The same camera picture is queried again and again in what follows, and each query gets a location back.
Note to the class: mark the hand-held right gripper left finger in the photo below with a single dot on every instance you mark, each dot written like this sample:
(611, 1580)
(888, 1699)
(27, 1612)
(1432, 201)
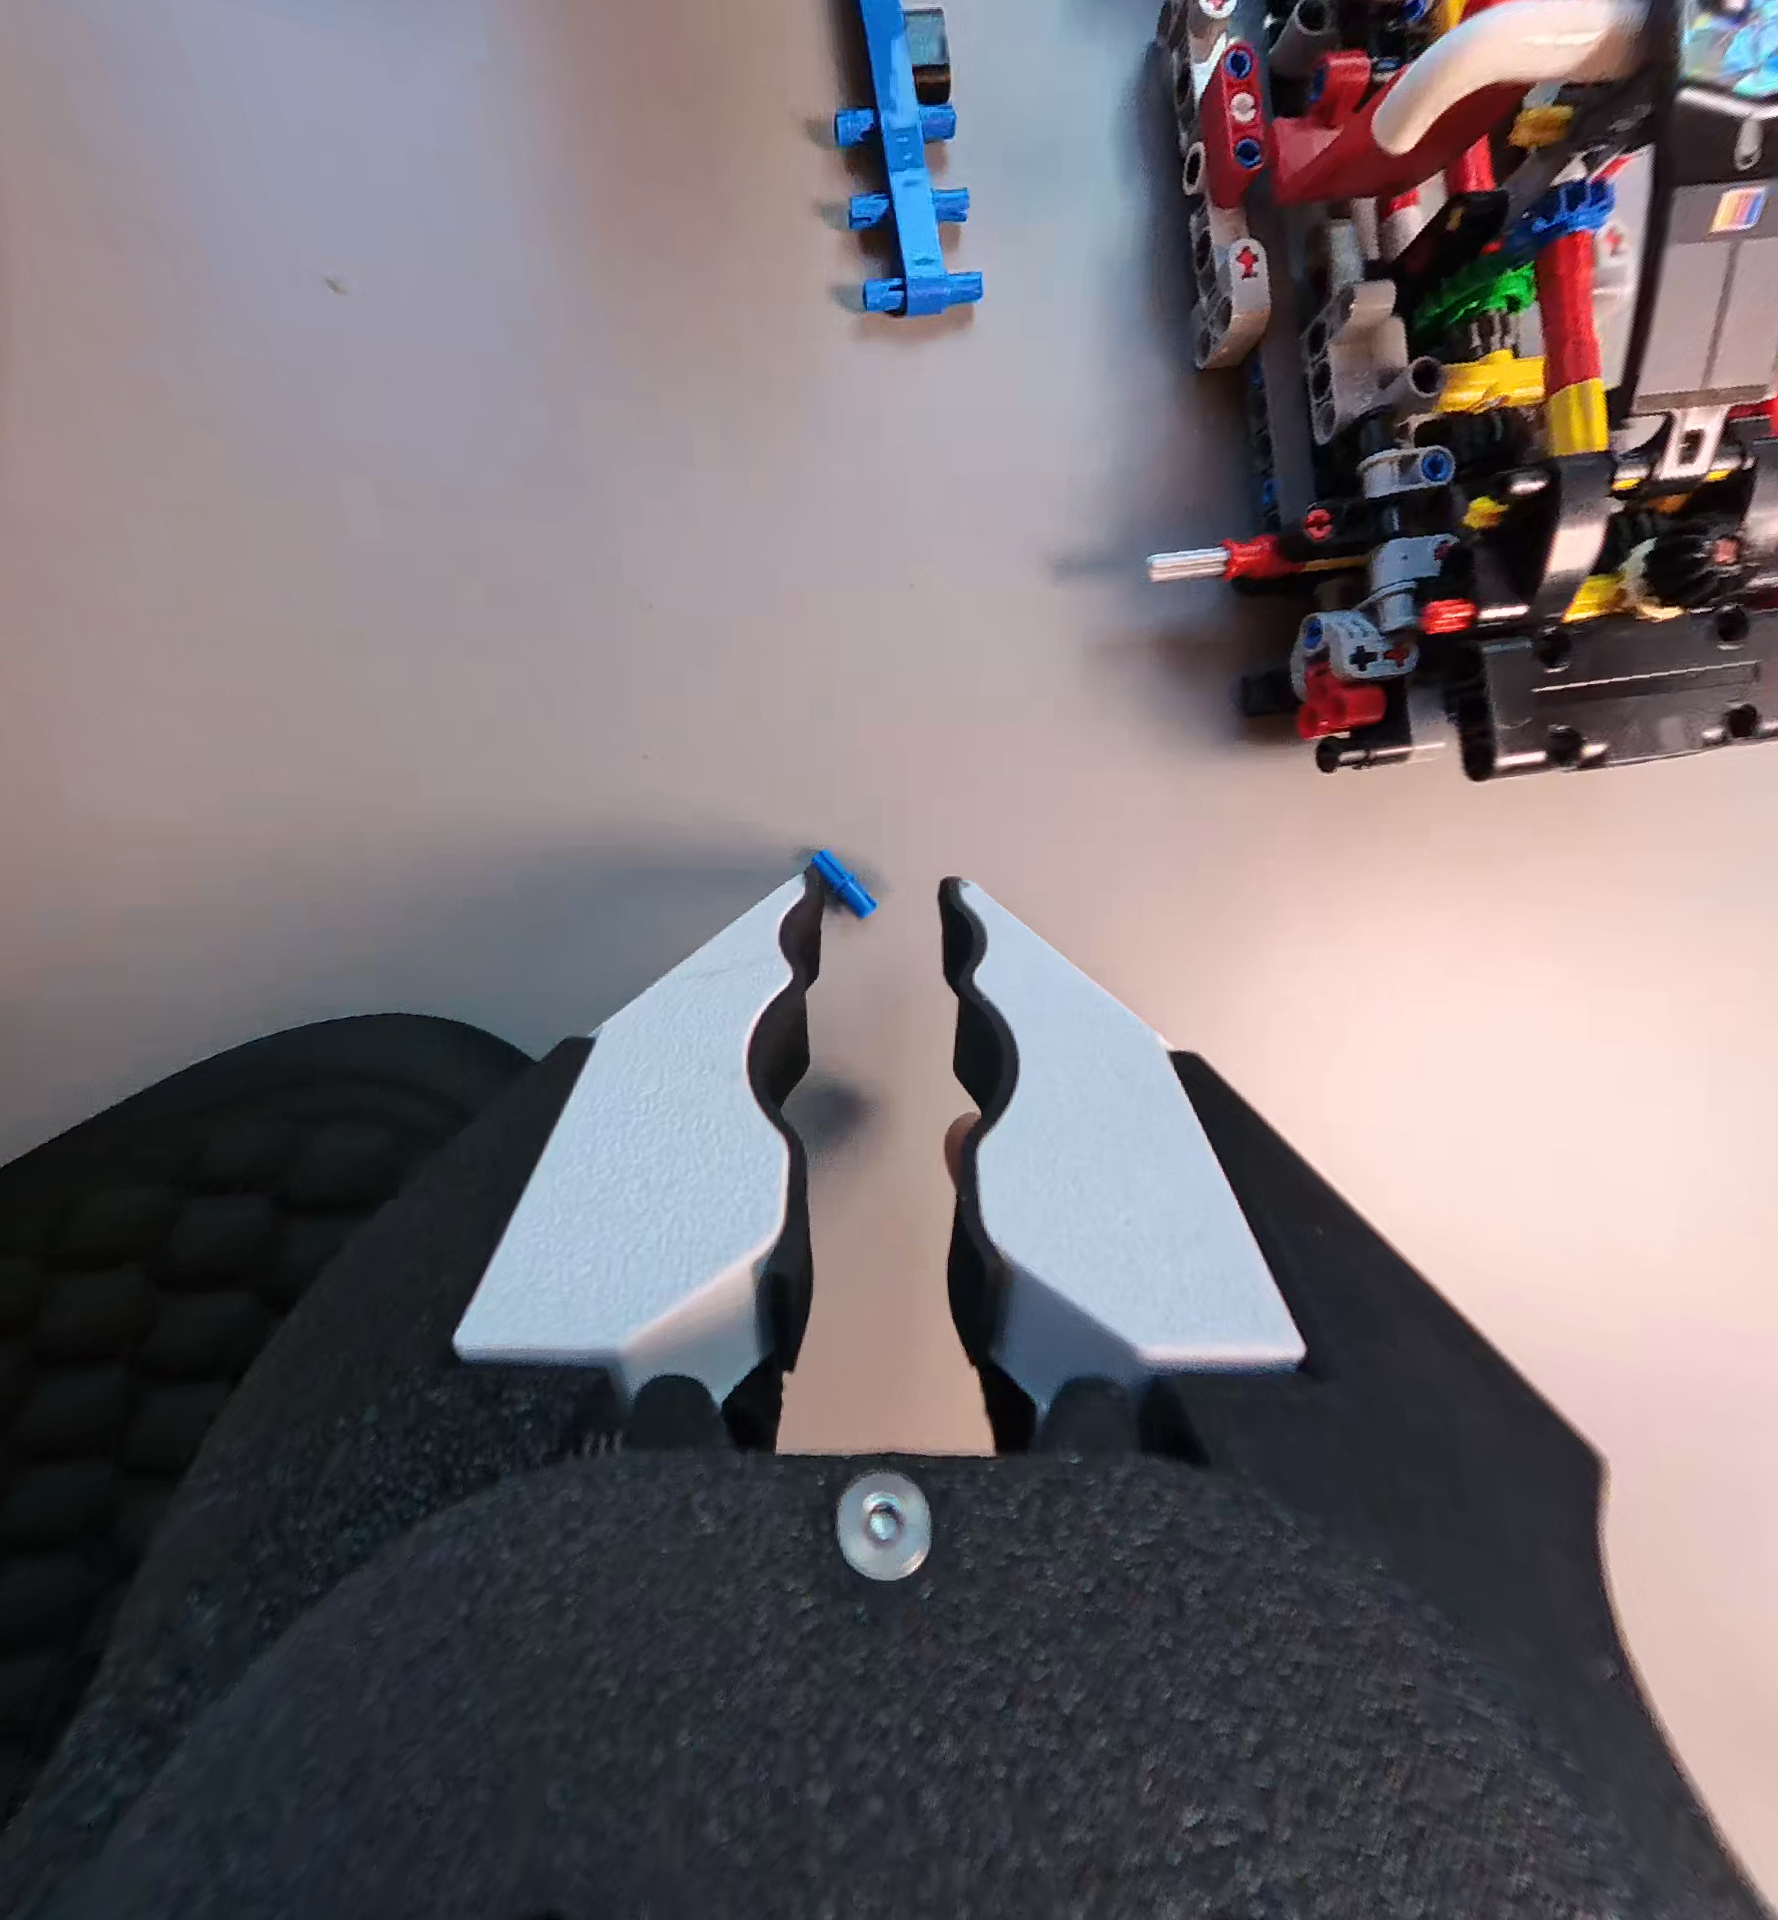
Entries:
(633, 1198)

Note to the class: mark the small black curved lego piece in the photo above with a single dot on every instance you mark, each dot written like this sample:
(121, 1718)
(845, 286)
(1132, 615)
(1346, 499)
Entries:
(930, 54)

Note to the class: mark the partly built lego car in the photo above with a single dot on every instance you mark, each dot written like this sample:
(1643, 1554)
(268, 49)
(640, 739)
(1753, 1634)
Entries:
(1548, 376)

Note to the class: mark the long blue lego beam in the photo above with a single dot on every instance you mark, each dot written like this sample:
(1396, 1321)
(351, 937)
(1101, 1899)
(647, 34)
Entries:
(903, 165)

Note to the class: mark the short blue lego pin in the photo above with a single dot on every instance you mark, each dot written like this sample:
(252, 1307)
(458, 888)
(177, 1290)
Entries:
(841, 886)

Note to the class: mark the person's right hand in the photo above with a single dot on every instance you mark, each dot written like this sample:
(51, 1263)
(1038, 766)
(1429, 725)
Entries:
(962, 1156)

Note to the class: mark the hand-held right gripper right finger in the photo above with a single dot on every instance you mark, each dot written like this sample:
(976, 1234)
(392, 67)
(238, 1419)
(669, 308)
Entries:
(1128, 1198)

